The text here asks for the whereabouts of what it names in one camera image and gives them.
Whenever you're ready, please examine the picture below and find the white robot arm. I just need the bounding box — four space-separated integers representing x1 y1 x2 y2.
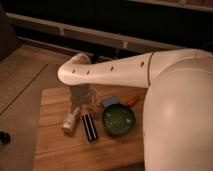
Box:
58 49 213 171

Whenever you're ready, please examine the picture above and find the wooden board table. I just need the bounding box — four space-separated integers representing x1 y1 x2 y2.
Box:
33 87 144 171

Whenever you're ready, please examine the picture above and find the green bowl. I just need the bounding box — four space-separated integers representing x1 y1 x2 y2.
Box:
102 103 136 136

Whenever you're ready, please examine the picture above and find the white wall rail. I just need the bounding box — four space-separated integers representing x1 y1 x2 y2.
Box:
6 12 181 53

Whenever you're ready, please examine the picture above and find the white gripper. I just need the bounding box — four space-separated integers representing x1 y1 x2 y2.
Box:
70 84 92 106

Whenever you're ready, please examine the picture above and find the black floor object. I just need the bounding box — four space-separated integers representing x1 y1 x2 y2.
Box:
0 131 11 144

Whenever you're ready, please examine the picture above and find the blue white sponge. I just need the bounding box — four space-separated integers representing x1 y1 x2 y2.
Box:
101 96 119 108

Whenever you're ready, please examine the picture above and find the small white bottle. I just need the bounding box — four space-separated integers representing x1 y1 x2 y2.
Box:
62 107 80 133

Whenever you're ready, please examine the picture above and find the black striped eraser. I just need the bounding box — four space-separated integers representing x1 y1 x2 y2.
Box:
82 114 98 142

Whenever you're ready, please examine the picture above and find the orange marker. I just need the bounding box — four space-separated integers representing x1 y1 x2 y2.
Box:
126 96 140 107

